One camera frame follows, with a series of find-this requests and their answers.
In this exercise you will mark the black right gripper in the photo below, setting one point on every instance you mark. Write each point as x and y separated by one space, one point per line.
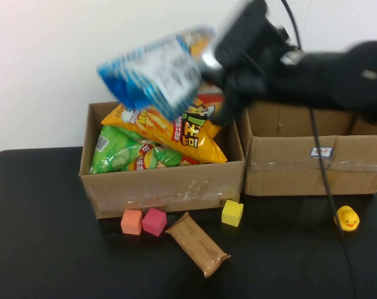
257 59

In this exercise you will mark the yellow potato sticks bag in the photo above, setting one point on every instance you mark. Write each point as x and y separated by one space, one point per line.
188 137

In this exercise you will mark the blue Vikar snack bag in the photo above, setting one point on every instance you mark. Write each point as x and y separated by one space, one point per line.
151 71

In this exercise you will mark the brown biscuit packet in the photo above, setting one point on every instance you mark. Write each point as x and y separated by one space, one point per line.
201 246

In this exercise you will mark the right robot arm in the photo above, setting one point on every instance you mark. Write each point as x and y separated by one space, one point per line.
331 74

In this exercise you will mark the red shrimp strips bag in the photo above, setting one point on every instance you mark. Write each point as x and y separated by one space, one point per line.
210 99

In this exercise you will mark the small green chips bag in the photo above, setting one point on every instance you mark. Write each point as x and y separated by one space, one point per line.
166 157

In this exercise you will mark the cardboard box with label sticker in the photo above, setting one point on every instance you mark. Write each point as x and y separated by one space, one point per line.
285 177

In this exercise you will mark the white blue-edged label sticker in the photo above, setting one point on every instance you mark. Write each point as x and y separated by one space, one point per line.
319 152

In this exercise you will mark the cardboard box with F2 print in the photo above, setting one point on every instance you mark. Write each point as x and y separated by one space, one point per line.
163 190

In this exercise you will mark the yellow foam cube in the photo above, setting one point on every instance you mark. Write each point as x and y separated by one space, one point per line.
232 213

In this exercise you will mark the large green chips bag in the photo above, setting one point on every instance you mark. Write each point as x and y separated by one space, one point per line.
114 152

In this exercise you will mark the pink foam cube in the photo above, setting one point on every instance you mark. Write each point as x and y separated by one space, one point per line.
154 222

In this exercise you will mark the orange foam cube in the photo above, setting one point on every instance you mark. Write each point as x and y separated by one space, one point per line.
131 222

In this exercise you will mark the yellow rubber duck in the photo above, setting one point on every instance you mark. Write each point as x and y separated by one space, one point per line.
347 219

